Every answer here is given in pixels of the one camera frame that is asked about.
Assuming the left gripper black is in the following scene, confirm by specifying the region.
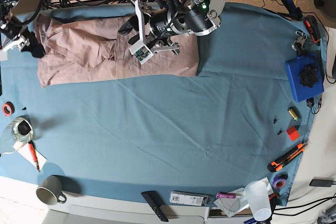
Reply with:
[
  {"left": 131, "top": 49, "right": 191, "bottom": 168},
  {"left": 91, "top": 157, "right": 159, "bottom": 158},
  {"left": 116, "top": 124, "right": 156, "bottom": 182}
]
[{"left": 118, "top": 9, "right": 182, "bottom": 47}]

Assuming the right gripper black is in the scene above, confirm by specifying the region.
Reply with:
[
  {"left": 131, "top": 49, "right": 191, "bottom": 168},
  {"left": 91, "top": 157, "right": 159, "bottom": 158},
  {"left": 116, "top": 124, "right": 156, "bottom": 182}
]
[{"left": 1, "top": 21, "right": 45, "bottom": 58}]

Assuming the mauve pink T-shirt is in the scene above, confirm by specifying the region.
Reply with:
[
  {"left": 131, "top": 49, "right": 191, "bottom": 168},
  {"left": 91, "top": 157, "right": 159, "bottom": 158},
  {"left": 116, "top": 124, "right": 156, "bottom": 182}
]
[{"left": 34, "top": 14, "right": 199, "bottom": 88}]

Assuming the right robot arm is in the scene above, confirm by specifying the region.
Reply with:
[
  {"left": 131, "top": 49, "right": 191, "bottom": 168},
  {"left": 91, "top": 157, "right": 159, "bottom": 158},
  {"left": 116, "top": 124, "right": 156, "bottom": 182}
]
[{"left": 1, "top": 0, "right": 45, "bottom": 58}]

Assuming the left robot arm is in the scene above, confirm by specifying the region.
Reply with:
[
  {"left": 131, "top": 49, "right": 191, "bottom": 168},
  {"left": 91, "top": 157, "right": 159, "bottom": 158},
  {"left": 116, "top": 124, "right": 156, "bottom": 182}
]
[{"left": 118, "top": 0, "right": 227, "bottom": 52}]

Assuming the red tape roll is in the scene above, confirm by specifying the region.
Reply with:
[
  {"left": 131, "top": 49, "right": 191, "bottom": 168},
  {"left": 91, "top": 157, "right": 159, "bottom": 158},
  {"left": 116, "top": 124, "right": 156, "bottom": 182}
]
[{"left": 2, "top": 102, "right": 15, "bottom": 116}]

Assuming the clear tape roll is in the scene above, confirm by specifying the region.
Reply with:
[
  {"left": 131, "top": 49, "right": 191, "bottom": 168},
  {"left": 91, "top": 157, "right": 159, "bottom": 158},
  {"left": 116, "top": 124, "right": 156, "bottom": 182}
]
[{"left": 8, "top": 117, "right": 34, "bottom": 143}]

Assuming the orange pen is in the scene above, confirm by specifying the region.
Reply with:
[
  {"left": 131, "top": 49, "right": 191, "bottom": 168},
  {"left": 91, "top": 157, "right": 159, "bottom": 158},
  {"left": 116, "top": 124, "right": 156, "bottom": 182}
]
[{"left": 28, "top": 141, "right": 40, "bottom": 172}]

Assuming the white paper note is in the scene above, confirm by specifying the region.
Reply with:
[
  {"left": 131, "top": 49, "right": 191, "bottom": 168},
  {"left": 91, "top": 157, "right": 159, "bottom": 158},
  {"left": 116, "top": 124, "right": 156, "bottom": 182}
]
[{"left": 18, "top": 143, "right": 47, "bottom": 172}]

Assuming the blue table cloth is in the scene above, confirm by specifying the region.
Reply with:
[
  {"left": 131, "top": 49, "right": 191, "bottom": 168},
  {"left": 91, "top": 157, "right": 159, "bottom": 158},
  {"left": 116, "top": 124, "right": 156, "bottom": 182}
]
[{"left": 1, "top": 3, "right": 313, "bottom": 202}]

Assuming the grey ceramic mug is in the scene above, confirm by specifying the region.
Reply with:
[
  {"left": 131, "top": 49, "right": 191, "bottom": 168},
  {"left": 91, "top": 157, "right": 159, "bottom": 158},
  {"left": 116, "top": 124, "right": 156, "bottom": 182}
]
[{"left": 36, "top": 175, "right": 67, "bottom": 206}]

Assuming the metal carabiner clamp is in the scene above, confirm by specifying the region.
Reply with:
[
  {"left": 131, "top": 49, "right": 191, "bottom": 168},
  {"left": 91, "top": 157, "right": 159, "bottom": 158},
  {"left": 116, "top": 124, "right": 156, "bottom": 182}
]
[{"left": 292, "top": 30, "right": 307, "bottom": 57}]

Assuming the black remote control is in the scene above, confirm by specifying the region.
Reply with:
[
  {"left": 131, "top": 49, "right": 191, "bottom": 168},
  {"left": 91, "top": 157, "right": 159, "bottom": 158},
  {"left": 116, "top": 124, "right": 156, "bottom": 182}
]
[{"left": 141, "top": 190, "right": 169, "bottom": 222}]

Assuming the clear packaged item with barcode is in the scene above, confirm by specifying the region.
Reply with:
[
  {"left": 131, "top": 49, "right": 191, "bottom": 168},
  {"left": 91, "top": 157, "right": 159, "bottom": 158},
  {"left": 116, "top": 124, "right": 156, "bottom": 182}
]
[{"left": 169, "top": 191, "right": 212, "bottom": 207}]

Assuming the blue plastic box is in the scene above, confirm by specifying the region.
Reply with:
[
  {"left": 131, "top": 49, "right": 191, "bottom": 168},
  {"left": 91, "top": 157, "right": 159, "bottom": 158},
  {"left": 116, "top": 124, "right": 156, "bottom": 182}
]
[{"left": 285, "top": 54, "right": 324, "bottom": 102}]

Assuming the orange black power tool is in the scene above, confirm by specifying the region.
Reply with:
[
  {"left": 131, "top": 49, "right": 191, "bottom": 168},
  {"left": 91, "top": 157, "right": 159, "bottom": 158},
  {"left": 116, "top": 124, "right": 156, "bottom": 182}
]
[{"left": 304, "top": 15, "right": 321, "bottom": 44}]

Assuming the yellow green battery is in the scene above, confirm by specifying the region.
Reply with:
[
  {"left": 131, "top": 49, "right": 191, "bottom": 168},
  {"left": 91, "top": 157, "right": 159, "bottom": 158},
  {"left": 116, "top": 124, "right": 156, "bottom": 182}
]
[{"left": 287, "top": 106, "right": 301, "bottom": 121}]

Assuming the black star knob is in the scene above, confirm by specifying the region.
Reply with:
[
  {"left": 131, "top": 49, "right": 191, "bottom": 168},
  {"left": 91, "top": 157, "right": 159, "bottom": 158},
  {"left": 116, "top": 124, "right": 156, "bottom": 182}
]
[{"left": 299, "top": 66, "right": 318, "bottom": 88}]

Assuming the purple marker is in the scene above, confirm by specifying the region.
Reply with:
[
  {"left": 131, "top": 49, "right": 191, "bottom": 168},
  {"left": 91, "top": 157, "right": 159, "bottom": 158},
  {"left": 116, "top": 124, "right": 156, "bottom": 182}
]
[{"left": 216, "top": 193, "right": 244, "bottom": 199}]

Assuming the red cube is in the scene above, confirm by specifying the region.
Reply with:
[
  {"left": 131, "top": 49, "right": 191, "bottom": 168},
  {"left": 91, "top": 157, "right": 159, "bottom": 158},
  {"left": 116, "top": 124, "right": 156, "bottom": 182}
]
[{"left": 286, "top": 126, "right": 300, "bottom": 141}]

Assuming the orange black utility knife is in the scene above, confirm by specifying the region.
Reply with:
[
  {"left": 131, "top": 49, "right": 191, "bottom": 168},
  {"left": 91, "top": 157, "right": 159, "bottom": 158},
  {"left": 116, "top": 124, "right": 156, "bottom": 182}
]
[{"left": 267, "top": 142, "right": 308, "bottom": 173}]

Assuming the translucent plastic cup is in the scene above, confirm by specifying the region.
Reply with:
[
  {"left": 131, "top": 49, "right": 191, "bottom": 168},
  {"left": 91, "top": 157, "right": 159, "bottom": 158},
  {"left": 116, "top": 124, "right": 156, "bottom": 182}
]
[{"left": 245, "top": 180, "right": 271, "bottom": 222}]

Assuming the purple tape roll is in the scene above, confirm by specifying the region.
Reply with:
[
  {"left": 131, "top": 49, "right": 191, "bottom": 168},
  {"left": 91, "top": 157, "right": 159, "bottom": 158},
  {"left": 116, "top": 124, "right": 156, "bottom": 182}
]
[{"left": 273, "top": 174, "right": 288, "bottom": 189}]

